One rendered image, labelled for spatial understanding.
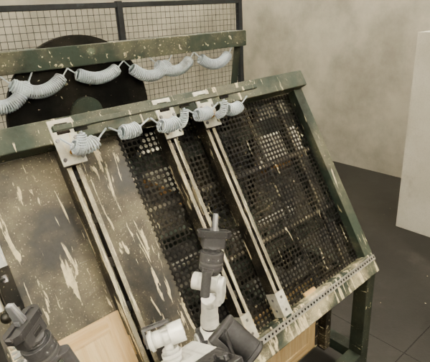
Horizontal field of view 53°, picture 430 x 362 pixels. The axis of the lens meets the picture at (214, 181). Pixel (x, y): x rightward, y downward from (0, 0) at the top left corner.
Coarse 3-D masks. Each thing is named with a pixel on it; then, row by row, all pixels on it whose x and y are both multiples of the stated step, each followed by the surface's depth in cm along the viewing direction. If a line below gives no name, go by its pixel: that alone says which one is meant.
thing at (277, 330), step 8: (360, 264) 253; (352, 272) 248; (344, 280) 242; (328, 288) 233; (336, 288) 237; (320, 296) 228; (312, 304) 224; (296, 312) 216; (304, 312) 219; (288, 320) 212; (280, 328) 208; (264, 336) 201; (272, 336) 204
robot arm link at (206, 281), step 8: (200, 264) 155; (200, 272) 159; (208, 272) 151; (216, 272) 153; (192, 280) 156; (200, 280) 155; (208, 280) 151; (216, 280) 154; (192, 288) 157; (200, 288) 156; (208, 288) 152; (200, 296) 152; (208, 296) 152
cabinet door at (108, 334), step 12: (96, 324) 164; (108, 324) 167; (120, 324) 169; (72, 336) 158; (84, 336) 160; (96, 336) 163; (108, 336) 166; (120, 336) 168; (72, 348) 157; (84, 348) 160; (96, 348) 162; (108, 348) 164; (120, 348) 167; (132, 348) 169; (84, 360) 159; (96, 360) 161; (108, 360) 163; (120, 360) 166; (132, 360) 168
